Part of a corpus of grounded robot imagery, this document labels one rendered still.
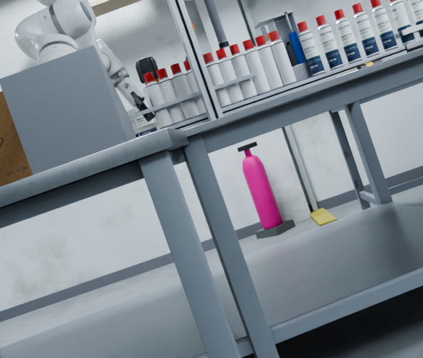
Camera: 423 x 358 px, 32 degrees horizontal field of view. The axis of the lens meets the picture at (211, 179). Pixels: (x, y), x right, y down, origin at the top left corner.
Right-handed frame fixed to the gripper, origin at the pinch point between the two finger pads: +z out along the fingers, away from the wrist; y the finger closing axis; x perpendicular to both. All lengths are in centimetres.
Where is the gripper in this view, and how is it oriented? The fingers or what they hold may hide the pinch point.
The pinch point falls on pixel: (148, 115)
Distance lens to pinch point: 262.4
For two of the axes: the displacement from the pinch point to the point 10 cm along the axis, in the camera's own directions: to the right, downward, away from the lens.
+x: -7.6, 6.4, -1.2
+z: 6.3, 7.7, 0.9
